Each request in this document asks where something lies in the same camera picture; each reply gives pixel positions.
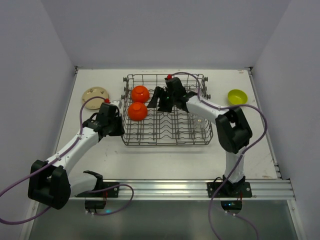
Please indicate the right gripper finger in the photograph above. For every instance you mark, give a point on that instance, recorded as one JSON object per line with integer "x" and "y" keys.
{"x": 165, "y": 105}
{"x": 158, "y": 91}

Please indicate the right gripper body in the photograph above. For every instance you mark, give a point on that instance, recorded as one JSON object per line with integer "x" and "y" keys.
{"x": 165, "y": 100}

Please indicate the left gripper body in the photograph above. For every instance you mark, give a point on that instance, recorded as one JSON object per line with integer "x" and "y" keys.
{"x": 118, "y": 126}

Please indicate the orange bowl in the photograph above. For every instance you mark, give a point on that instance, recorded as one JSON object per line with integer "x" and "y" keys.
{"x": 137, "y": 111}
{"x": 140, "y": 94}

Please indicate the small cream plate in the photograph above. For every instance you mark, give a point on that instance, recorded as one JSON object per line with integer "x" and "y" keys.
{"x": 96, "y": 91}

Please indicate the lime green bowl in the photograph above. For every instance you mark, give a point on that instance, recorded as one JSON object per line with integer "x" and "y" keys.
{"x": 237, "y": 97}

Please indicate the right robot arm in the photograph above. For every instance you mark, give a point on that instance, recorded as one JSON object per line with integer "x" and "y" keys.
{"x": 233, "y": 130}

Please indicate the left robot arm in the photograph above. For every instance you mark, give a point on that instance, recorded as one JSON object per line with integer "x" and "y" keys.
{"x": 50, "y": 183}

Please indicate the nearest clear glass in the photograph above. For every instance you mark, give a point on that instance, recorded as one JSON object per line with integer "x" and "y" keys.
{"x": 198, "y": 123}

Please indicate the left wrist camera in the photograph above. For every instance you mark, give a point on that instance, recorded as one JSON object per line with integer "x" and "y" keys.
{"x": 117, "y": 103}

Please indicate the grey wire dish rack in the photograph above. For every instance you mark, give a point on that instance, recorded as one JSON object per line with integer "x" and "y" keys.
{"x": 159, "y": 128}

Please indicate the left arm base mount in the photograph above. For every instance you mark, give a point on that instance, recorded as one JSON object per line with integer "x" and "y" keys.
{"x": 94, "y": 202}

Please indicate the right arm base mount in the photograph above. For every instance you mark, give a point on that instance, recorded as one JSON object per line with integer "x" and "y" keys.
{"x": 230, "y": 191}

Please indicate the aluminium mounting rail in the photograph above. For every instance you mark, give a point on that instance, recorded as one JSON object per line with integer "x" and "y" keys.
{"x": 202, "y": 189}

